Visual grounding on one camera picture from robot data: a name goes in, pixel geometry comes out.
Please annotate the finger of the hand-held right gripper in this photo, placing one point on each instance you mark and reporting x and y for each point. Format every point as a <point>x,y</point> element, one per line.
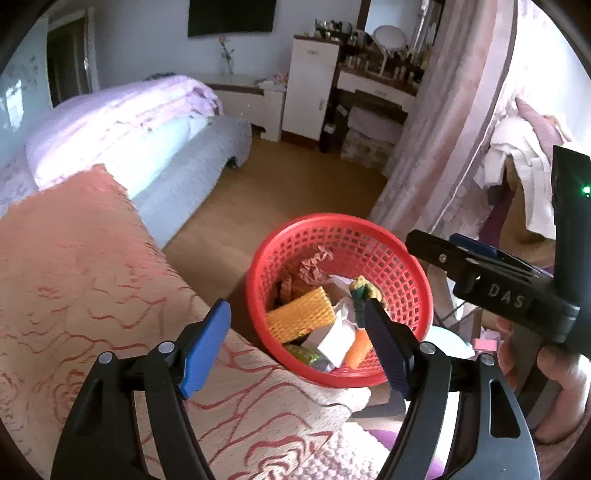
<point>438,254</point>
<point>475,247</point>

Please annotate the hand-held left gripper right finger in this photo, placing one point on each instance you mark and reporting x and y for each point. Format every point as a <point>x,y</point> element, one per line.
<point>385,350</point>

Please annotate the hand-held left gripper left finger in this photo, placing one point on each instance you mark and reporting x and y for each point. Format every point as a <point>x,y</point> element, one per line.
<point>205,346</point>

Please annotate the orange plastic piece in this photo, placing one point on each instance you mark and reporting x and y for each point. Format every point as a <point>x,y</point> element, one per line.
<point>358,350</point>

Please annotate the white paper bag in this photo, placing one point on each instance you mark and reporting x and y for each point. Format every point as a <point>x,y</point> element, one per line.
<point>332,344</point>

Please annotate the green and yellow sponge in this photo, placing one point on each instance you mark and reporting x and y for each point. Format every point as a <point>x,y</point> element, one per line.
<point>364,290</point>

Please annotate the red plastic mesh basket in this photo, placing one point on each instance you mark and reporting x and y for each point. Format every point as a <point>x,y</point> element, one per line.
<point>369,244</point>

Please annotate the green plastic wrapper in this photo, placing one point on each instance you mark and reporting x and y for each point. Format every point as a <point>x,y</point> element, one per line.
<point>304,355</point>

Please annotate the small yellow foam net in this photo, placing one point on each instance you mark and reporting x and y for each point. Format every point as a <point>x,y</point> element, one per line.
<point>300,316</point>

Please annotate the brown paper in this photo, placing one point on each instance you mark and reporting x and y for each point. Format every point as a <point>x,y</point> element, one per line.
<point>316,265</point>

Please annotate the person's right hand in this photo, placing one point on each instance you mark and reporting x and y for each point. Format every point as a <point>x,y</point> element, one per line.
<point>572,378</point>

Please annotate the wooden chair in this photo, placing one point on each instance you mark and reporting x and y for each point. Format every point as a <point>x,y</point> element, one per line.
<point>517,217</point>

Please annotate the white garment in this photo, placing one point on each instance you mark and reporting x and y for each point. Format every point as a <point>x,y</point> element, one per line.
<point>521,147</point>

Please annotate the pink knitted blanket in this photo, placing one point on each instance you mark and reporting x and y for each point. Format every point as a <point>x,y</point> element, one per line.
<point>351,457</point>

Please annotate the pink floral curtain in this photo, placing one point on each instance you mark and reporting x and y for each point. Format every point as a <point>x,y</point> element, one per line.
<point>452,115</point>

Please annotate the padded dressing stool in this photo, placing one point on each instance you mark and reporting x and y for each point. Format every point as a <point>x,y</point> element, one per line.
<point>371,136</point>

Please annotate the pink garment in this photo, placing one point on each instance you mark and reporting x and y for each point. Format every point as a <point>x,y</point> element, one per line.
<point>540,124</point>

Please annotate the orange rose pattern blanket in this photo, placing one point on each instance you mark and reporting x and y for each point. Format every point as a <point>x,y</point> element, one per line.
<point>83,277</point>

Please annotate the white and brown dressing table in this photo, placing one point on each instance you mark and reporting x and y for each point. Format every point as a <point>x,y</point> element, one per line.
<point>374,87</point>

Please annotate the light blue mattress sheet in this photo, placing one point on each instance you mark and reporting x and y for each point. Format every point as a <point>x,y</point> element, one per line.
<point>161,147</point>

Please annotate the tall white cabinet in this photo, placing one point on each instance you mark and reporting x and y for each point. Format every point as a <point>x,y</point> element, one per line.
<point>309,87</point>

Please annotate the small white nightstand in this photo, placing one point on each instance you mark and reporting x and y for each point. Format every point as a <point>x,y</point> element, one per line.
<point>272,113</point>

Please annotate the round white makeup mirror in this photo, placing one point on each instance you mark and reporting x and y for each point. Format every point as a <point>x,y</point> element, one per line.
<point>390,37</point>

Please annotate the pink items on nightstand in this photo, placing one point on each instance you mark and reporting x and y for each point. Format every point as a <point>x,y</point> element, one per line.
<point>280,78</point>

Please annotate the folded pink quilt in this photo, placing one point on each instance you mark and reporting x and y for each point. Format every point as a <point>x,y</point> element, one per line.
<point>101,124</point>

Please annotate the brown framed vanity mirror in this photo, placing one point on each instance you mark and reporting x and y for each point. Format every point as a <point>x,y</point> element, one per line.
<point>392,11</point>

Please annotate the low white cabinet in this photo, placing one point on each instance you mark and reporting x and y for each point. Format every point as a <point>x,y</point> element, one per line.
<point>235,99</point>

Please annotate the floral pink bedsheet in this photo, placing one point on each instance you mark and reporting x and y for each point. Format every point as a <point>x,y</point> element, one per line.
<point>14,184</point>

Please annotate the dark clothes pile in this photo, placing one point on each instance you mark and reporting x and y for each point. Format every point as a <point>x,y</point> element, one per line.
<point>161,76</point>

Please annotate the pink rose in vase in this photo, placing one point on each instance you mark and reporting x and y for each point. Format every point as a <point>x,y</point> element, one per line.
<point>227,55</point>

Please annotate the room door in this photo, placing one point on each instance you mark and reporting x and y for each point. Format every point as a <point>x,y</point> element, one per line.
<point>69,60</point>

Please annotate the floral glass door wardrobe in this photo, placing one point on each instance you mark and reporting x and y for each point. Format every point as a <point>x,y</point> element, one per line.
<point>23,83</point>

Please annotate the grey bed frame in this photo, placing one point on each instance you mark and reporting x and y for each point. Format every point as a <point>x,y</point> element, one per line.
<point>203,170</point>

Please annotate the black wall television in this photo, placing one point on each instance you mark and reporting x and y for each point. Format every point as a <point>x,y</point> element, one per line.
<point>231,16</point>

